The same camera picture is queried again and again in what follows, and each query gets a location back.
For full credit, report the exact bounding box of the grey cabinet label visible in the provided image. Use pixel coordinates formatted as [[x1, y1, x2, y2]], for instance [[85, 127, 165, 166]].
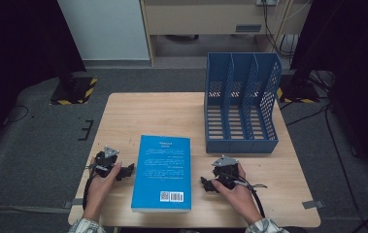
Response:
[[235, 23, 263, 34]]

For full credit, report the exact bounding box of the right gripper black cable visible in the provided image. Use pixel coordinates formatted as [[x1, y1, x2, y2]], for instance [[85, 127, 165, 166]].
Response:
[[234, 179, 268, 218]]

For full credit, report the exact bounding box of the long black floor cable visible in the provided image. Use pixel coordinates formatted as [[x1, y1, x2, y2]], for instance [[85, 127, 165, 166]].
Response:
[[324, 105, 367, 226]]

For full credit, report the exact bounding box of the person's left hand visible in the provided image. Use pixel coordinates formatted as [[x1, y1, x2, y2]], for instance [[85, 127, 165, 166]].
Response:
[[84, 157, 123, 212]]

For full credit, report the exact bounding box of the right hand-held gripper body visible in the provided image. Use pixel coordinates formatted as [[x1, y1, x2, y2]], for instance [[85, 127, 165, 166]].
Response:
[[211, 154, 242, 191]]

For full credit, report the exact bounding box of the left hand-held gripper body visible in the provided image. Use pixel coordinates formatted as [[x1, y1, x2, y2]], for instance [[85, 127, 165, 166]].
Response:
[[88, 145, 121, 179]]

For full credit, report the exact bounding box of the thin black floor cable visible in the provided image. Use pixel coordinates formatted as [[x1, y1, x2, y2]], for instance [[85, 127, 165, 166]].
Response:
[[3, 104, 30, 126]]

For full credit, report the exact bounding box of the person's right hand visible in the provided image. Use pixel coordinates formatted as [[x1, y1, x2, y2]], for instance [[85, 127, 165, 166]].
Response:
[[211, 163, 258, 216]]

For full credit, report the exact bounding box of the short black floor cable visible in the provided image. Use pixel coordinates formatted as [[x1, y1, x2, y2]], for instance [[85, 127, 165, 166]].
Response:
[[285, 105, 330, 127]]

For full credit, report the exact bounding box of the blue plastic file rack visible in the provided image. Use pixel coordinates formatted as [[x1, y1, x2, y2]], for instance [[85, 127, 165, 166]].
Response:
[[204, 51, 283, 154]]

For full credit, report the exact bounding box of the black yellow striped stand base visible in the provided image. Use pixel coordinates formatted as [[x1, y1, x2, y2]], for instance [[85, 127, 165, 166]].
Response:
[[276, 72, 320, 105], [49, 71, 98, 106]]

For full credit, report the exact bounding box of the white panel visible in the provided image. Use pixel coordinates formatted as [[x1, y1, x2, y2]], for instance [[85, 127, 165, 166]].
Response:
[[56, 0, 151, 61]]

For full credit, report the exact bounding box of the beige wooden cabinet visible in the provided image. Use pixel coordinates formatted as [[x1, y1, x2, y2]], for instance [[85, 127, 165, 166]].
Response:
[[139, 0, 313, 68]]

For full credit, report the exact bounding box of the grey tape strip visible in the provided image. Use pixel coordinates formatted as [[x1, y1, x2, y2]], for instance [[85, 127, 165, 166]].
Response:
[[63, 198, 84, 209], [301, 200, 324, 210]]

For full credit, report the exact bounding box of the bundle of hanging cables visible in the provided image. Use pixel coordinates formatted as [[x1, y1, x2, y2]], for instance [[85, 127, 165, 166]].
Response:
[[261, 0, 300, 61]]

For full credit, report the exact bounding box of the light blue book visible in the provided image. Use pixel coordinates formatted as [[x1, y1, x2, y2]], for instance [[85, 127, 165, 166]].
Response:
[[130, 134, 192, 214]]

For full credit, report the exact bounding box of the dark curtain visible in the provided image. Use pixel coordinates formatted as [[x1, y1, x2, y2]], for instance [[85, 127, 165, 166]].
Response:
[[0, 0, 87, 159], [289, 0, 368, 183]]

